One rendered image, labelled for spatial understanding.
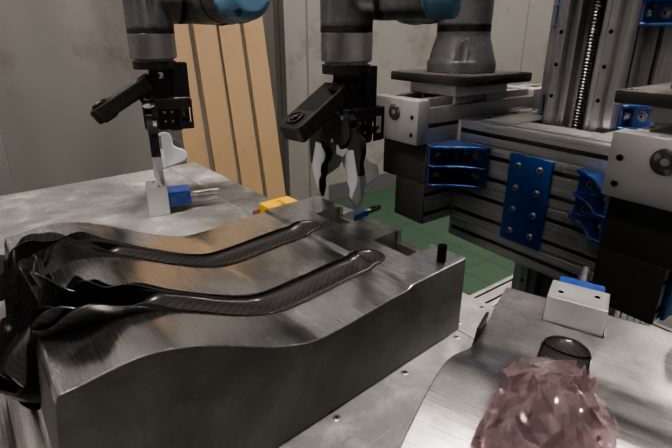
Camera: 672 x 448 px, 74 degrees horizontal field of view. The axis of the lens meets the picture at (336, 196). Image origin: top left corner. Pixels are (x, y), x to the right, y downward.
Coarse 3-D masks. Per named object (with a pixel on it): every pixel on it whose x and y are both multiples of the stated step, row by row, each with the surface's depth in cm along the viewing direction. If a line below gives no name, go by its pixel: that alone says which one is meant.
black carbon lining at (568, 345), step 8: (552, 336) 40; (560, 336) 40; (544, 344) 40; (552, 344) 40; (560, 344) 40; (568, 344) 40; (576, 344) 40; (544, 352) 39; (552, 352) 39; (560, 352) 39; (568, 352) 39; (576, 352) 39; (584, 352) 39; (576, 360) 38; (584, 360) 38
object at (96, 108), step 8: (136, 80) 76; (144, 80) 75; (128, 88) 75; (136, 88) 75; (144, 88) 75; (152, 88) 76; (112, 96) 76; (120, 96) 74; (128, 96) 75; (136, 96) 75; (96, 104) 75; (104, 104) 74; (112, 104) 74; (120, 104) 75; (128, 104) 75; (96, 112) 74; (104, 112) 74; (112, 112) 75; (96, 120) 75; (104, 120) 75
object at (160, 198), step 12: (156, 180) 85; (156, 192) 81; (168, 192) 82; (180, 192) 83; (192, 192) 86; (204, 192) 86; (216, 192) 87; (156, 204) 82; (168, 204) 83; (180, 204) 84
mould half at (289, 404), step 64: (256, 256) 49; (320, 256) 48; (448, 256) 48; (128, 320) 29; (192, 320) 32; (256, 320) 36; (320, 320) 38; (384, 320) 41; (448, 320) 48; (64, 384) 24; (128, 384) 26; (192, 384) 29; (256, 384) 32; (320, 384) 37
